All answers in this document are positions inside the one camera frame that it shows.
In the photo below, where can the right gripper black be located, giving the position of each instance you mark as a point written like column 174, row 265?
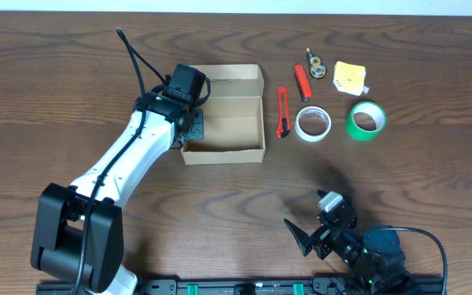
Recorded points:
column 318, row 238

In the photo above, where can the orange utility knife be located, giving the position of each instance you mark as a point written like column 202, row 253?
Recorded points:
column 283, row 127

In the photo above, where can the brown cardboard box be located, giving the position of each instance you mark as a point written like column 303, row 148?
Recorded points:
column 233, row 121

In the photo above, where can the yellow sticky note pad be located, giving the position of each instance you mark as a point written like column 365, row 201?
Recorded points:
column 349, row 78

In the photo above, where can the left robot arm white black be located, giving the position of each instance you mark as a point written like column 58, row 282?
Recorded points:
column 78, row 233

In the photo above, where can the white tape roll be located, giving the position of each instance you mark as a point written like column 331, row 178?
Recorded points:
column 312, row 124

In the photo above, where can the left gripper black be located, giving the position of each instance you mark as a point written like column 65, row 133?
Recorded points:
column 197, row 125

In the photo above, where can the green tape roll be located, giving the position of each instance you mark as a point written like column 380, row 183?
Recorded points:
column 365, row 121

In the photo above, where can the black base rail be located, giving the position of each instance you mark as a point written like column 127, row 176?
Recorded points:
column 317, row 285

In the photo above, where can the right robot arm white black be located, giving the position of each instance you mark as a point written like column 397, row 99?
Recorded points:
column 375, row 258

